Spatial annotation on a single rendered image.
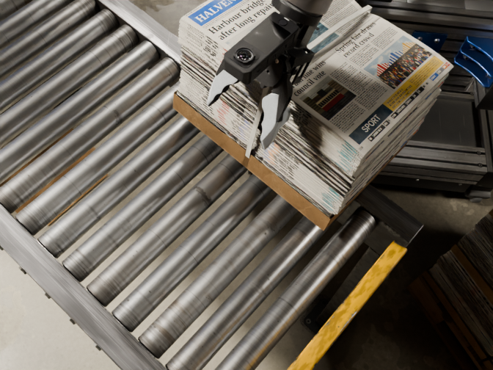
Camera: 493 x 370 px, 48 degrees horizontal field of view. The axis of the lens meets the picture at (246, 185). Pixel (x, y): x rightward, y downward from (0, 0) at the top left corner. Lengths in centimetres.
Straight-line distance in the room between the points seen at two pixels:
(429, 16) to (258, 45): 81
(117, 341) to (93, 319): 6
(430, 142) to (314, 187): 103
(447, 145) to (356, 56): 100
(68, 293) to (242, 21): 54
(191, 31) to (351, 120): 30
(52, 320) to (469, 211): 144
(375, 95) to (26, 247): 65
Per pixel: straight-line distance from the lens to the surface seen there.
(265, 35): 75
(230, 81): 82
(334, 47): 94
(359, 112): 85
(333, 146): 83
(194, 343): 95
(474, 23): 152
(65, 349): 181
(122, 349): 95
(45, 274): 101
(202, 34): 91
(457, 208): 208
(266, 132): 80
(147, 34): 125
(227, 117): 97
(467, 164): 191
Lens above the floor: 173
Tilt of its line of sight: 63 degrees down
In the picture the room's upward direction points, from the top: 7 degrees clockwise
